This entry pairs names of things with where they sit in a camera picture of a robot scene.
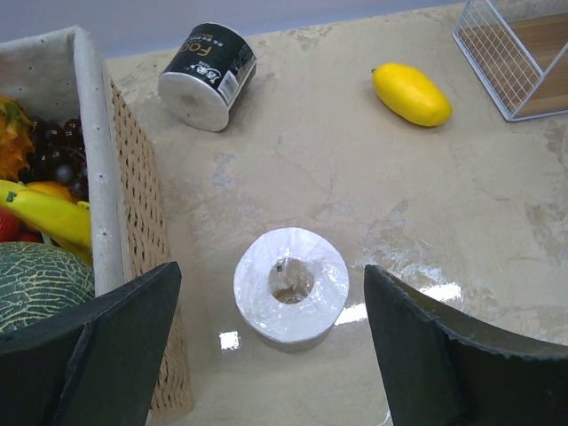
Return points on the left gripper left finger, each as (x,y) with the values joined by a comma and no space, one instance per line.
(112,373)

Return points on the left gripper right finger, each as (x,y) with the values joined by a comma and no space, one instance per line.
(418,377)

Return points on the green netted melon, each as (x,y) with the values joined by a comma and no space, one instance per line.
(39,281)

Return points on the red strawberries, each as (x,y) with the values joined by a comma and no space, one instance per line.
(11,229)

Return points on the yellow banana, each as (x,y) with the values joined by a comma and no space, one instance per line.
(67,223)

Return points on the clear wrapped white tissue roll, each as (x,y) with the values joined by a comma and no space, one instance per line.
(290,287)

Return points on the dark purple grapes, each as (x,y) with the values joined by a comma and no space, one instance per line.
(59,156)

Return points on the orange spiky fruit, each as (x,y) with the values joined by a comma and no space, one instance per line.
(15,143)

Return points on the yellow mango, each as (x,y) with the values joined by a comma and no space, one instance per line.
(409,93)

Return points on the woven lined fruit basket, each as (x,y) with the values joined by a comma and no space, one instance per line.
(57,76)

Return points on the black wrapped tissue roll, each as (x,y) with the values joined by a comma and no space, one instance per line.
(206,76)

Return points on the white wire wooden shelf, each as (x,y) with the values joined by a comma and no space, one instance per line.
(518,50)

